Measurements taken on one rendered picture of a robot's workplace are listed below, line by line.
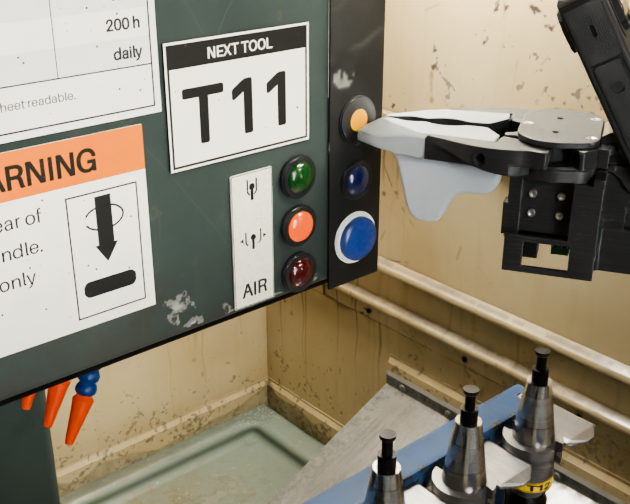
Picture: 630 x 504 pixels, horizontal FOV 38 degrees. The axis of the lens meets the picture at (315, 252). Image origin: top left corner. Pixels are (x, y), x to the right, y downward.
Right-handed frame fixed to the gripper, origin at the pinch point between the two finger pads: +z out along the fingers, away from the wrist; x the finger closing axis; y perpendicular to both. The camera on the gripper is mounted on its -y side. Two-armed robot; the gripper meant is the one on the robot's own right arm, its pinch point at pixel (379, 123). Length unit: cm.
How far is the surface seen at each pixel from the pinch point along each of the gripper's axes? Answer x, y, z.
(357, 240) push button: -0.5, 7.9, 1.1
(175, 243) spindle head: -11.4, 4.7, 8.6
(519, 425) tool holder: 28.8, 39.3, -8.3
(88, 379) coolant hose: -1.3, 22.2, 22.4
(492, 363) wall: 80, 63, 1
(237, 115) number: -7.6, -1.9, 6.2
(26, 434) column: 36, 60, 59
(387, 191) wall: 96, 41, 23
